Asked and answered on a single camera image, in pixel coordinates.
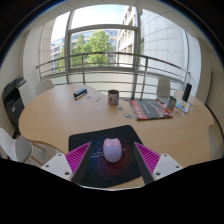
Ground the pink and lilac computer mouse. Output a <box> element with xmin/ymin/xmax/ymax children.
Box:
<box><xmin>102</xmin><ymin>137</ymin><xmax>123</xmax><ymax>164</ymax></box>

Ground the printed mug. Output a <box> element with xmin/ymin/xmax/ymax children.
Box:
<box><xmin>107</xmin><ymin>89</ymin><xmax>120</xmax><ymax>106</ymax></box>

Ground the black office printer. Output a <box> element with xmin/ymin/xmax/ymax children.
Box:
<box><xmin>1</xmin><ymin>76</ymin><xmax>28</xmax><ymax>138</ymax></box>

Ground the black upright speaker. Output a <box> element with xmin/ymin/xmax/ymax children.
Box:
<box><xmin>181</xmin><ymin>82</ymin><xmax>193</xmax><ymax>103</ymax></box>

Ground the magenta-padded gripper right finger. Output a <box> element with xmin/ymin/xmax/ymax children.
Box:
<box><xmin>132</xmin><ymin>142</ymin><xmax>184</xmax><ymax>186</ymax></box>

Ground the metal balcony railing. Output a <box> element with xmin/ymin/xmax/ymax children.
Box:
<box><xmin>35</xmin><ymin>51</ymin><xmax>191</xmax><ymax>101</ymax></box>

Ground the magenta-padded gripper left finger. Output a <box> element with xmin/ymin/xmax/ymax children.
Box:
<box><xmin>40</xmin><ymin>142</ymin><xmax>93</xmax><ymax>186</ymax></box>

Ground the red magazine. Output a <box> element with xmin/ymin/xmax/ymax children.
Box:
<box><xmin>128</xmin><ymin>98</ymin><xmax>174</xmax><ymax>121</ymax></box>

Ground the black mouse pad, red-blue print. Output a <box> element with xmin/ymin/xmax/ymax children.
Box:
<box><xmin>68</xmin><ymin>124</ymin><xmax>145</xmax><ymax>189</ymax></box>

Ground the white chair with wooden legs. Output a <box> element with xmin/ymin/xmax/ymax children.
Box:
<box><xmin>0</xmin><ymin>127</ymin><xmax>46</xmax><ymax>164</ymax></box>

